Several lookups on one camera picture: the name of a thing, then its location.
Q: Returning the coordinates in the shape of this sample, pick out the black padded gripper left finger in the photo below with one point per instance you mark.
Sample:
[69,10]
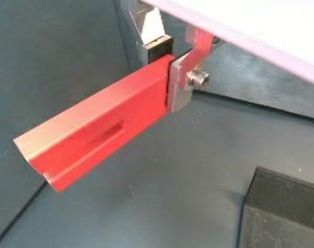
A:
[153,42]

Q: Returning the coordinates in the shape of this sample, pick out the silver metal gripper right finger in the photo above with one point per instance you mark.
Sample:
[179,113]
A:
[187,75]

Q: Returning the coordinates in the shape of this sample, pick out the red double-square bar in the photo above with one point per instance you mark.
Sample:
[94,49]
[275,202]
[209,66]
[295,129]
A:
[72,142]

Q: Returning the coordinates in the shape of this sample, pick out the black curved holder stand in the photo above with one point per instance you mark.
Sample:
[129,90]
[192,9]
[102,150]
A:
[278,212]

